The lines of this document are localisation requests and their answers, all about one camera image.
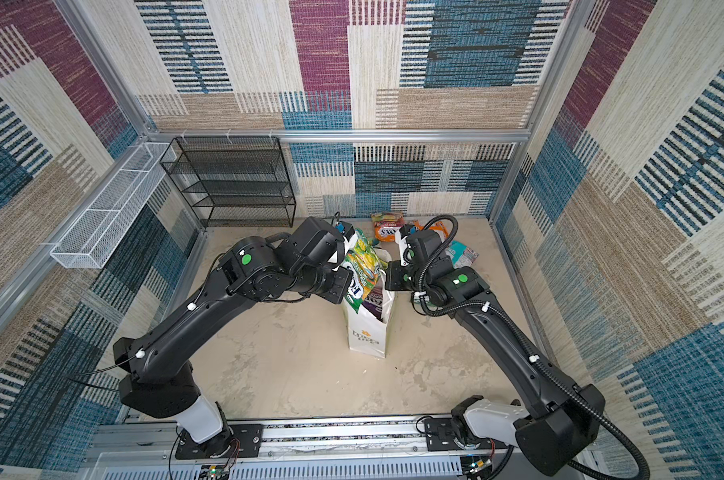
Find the teal white snack packet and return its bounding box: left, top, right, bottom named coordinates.
left=445, top=240, right=479, bottom=268

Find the white wire mesh basket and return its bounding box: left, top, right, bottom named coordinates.
left=50, top=142, right=169, bottom=269

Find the green yellow snack bag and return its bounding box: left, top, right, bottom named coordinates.
left=342, top=230, right=382, bottom=312

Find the white floral paper bag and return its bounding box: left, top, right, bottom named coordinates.
left=342, top=248, right=395, bottom=359

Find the black corrugated cable conduit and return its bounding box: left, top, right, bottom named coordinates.
left=412, top=214, right=651, bottom=480

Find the orange Fox's candy bag back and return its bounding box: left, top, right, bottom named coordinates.
left=371, top=212, right=405, bottom=242

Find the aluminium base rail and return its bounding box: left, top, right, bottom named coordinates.
left=79, top=413, right=603, bottom=480

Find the black wire mesh shelf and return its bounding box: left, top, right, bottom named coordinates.
left=160, top=136, right=297, bottom=228

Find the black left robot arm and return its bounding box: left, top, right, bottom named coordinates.
left=113, top=217, right=356, bottom=456

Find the purple Fox's berries candy bag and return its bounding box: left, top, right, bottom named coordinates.
left=363, top=286, right=386, bottom=323

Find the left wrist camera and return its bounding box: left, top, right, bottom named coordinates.
left=335, top=221, right=358, bottom=245

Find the orange snack bag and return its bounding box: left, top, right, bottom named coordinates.
left=416, top=220, right=450, bottom=241

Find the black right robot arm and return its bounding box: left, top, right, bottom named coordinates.
left=385, top=225, right=606, bottom=476

